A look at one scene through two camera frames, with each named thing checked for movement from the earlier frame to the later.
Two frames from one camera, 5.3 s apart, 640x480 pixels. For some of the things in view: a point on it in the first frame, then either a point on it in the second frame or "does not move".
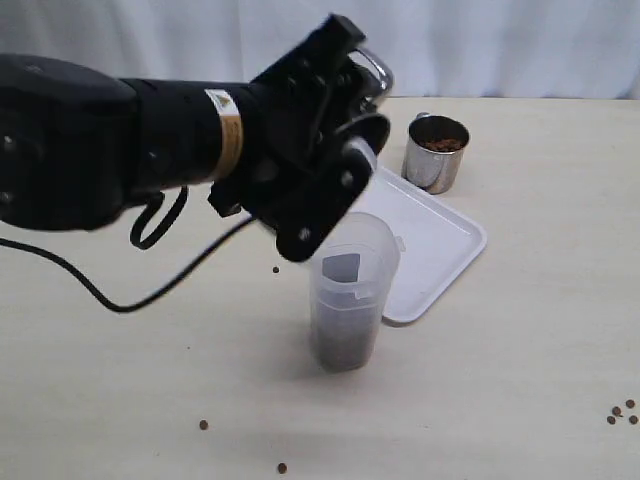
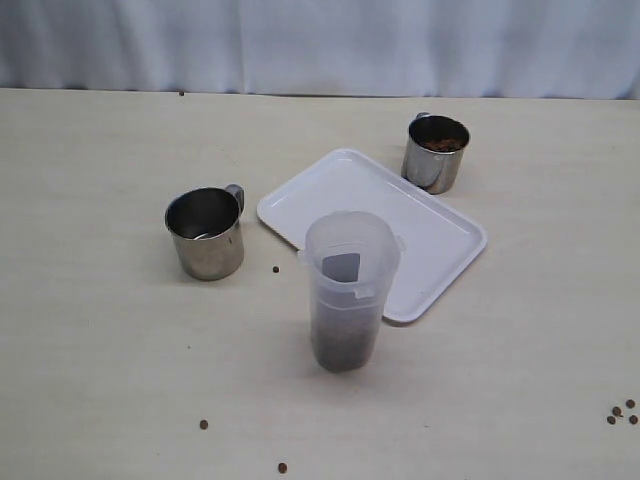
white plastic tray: (437, 239) does not move
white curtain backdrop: (522, 49) does not move
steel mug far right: (434, 152) does not move
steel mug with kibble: (371, 97) to (205, 225)
